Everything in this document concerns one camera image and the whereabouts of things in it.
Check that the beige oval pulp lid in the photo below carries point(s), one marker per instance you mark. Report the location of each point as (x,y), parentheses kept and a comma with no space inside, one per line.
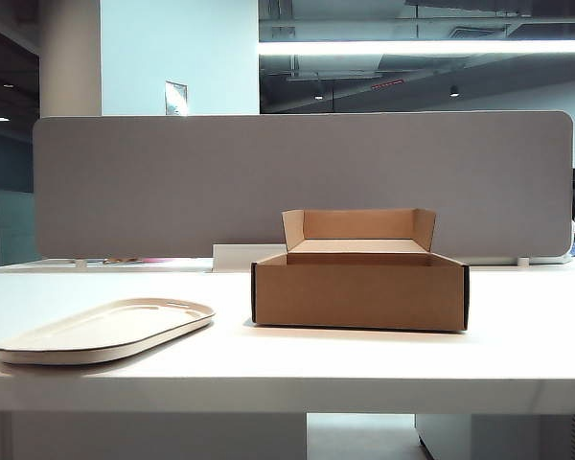
(100,333)

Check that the dark door frame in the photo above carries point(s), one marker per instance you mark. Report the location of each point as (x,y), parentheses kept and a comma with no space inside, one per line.
(9,144)

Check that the long ceiling light strip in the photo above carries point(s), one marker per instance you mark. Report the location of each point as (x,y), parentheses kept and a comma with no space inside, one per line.
(412,47)

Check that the pink flat item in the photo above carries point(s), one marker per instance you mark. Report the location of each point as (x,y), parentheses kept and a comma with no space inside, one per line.
(155,260)

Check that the grey fabric desk divider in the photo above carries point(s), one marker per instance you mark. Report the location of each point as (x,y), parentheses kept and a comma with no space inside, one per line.
(172,182)

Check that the white round column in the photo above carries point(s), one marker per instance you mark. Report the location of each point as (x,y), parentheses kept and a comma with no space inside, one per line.
(69,57)

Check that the brown cardboard box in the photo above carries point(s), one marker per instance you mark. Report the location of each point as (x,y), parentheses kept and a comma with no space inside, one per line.
(359,297)

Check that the framed wall poster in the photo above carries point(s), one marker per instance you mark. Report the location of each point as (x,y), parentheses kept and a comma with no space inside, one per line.
(176,98)

